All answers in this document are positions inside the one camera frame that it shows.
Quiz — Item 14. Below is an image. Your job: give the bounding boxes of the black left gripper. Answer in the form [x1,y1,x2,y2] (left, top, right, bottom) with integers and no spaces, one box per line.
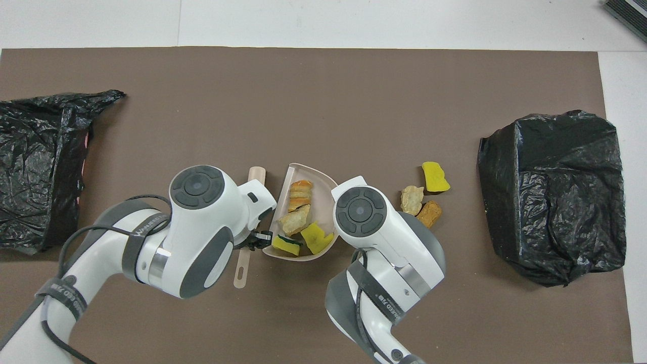
[245,230,274,252]

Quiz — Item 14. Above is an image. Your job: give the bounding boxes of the yellow sponge green backing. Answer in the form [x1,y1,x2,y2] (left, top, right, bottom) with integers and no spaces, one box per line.
[272,234,303,256]

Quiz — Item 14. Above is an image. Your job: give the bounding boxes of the pale dumpling toy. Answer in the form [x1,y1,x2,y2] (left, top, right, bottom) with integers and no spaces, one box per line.
[279,204,311,237]
[401,186,425,217]

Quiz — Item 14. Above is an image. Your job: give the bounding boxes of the beige brush black bristles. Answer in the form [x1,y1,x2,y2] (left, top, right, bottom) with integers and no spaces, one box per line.
[233,167,267,289]

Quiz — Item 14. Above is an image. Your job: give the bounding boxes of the yellow sponge piece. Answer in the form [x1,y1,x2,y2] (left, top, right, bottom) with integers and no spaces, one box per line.
[422,161,451,193]
[301,221,335,255]

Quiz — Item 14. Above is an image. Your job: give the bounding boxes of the orange croissant toy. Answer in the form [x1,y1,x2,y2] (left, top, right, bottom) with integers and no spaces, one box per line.
[287,179,314,213]

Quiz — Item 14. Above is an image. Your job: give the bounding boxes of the beige plastic dustpan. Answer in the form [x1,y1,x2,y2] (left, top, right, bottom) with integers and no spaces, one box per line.
[262,163,338,262]

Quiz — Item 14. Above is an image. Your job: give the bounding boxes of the brown bread roll toy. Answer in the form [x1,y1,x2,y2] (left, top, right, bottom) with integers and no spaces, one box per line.
[415,200,443,229]

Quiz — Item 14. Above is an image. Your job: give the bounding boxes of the black bag bin pink rim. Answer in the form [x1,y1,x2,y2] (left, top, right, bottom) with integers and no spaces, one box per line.
[0,90,126,255]

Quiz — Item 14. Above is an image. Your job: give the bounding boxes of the black trash bag bin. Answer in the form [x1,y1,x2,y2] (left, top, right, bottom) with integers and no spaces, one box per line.
[477,110,627,288]

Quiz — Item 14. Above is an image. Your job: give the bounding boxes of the brown table mat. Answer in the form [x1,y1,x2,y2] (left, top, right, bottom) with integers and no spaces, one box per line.
[0,47,634,364]

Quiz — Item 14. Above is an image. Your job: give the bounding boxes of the grey ribbed object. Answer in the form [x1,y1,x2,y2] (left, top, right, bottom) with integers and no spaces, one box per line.
[603,0,647,43]

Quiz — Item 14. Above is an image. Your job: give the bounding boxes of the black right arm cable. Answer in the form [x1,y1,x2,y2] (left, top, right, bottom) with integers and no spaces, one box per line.
[353,247,407,364]

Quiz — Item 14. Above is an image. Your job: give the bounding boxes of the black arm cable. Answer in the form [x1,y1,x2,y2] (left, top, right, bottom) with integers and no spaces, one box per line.
[39,194,173,364]
[353,247,407,364]

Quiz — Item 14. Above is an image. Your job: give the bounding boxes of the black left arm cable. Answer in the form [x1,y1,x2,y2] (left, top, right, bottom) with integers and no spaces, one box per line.
[39,194,173,364]

